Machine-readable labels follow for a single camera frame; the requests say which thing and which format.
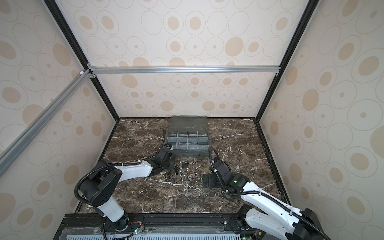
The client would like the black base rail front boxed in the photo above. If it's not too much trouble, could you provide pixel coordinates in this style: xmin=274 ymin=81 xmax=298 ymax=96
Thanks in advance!
xmin=53 ymin=211 xmax=311 ymax=240

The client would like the clear plastic organizer box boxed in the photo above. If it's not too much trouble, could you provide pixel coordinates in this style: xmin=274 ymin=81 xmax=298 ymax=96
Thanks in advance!
xmin=167 ymin=116 xmax=210 ymax=158

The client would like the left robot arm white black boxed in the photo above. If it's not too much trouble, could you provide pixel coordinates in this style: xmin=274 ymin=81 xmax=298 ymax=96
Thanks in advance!
xmin=74 ymin=130 xmax=176 ymax=224

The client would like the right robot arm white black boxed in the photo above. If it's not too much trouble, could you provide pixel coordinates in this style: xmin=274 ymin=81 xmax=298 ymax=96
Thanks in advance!
xmin=203 ymin=147 xmax=329 ymax=240

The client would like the horizontal aluminium rail back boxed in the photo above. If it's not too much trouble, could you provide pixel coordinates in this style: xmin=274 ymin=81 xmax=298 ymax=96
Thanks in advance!
xmin=87 ymin=65 xmax=281 ymax=76

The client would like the diagonal aluminium rail left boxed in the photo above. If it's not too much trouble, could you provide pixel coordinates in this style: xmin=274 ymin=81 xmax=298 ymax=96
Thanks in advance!
xmin=1 ymin=70 xmax=91 ymax=175

